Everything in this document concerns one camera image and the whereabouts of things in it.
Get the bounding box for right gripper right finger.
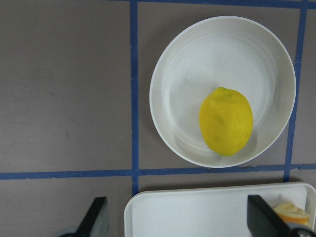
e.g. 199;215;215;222
247;195;296;237

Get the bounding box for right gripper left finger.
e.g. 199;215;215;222
74;197;108;237

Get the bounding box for yellow lemon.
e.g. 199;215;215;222
199;87;253;156

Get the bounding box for sliced yellow fruit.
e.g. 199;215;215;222
273;202;310;226

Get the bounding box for cream rectangular tray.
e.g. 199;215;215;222
124;182;316;237

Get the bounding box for cream round plate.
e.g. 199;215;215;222
149;16;296;168

